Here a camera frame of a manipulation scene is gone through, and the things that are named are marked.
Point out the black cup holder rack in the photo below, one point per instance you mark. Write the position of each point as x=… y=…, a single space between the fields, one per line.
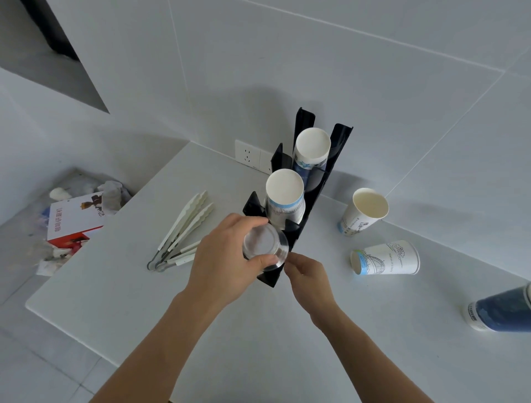
x=327 y=166

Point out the stack of white paper cups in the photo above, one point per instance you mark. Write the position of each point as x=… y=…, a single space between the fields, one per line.
x=284 y=187

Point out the white sketch-print paper cup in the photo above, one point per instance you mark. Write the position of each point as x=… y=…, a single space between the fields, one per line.
x=356 y=220
x=394 y=259

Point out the person's right hand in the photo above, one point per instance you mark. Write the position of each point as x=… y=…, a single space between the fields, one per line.
x=313 y=286

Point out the stack of blue paper cups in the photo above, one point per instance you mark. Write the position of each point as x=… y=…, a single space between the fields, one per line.
x=313 y=143

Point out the white plastic tongs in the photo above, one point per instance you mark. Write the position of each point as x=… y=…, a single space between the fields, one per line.
x=184 y=260
x=193 y=205

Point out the red and white box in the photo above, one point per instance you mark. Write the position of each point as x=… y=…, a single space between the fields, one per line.
x=70 y=220

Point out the crumpled grey cloth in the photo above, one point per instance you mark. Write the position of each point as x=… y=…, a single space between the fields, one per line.
x=114 y=197

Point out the person's left hand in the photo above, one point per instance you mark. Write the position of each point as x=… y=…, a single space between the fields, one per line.
x=220 y=265

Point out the grey trash bin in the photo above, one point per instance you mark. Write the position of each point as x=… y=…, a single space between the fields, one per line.
x=25 y=232

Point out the clear round plastic lid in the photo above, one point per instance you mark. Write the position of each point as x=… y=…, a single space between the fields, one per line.
x=263 y=243

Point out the dark blue paper cup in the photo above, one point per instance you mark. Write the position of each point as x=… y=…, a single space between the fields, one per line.
x=502 y=309

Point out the person's left forearm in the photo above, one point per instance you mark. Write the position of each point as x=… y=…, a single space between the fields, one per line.
x=157 y=357

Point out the white wall socket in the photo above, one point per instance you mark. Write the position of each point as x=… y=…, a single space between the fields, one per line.
x=247 y=153

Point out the person's right forearm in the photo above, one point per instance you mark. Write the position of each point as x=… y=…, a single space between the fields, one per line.
x=373 y=365

